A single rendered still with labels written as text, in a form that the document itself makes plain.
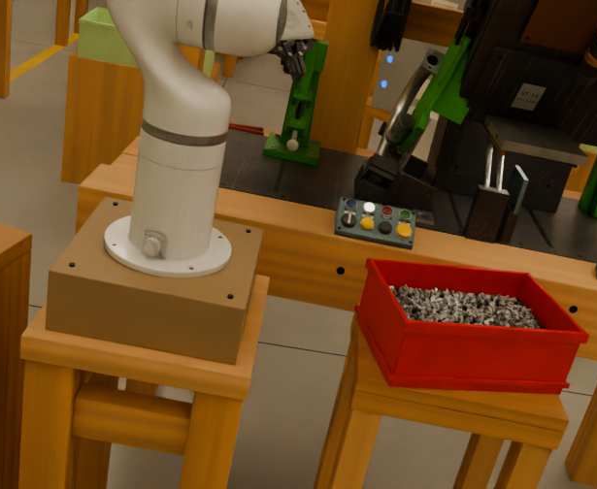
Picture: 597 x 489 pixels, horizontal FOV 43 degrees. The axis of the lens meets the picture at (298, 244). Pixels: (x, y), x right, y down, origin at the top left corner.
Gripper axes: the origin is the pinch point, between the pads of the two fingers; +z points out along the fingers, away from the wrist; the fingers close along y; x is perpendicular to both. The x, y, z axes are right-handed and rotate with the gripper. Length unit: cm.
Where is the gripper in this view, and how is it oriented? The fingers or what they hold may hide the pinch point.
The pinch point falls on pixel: (296, 68)
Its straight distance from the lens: 154.7
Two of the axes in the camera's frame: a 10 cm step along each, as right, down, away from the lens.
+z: 2.9, 9.4, -2.0
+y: 8.7, -1.7, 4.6
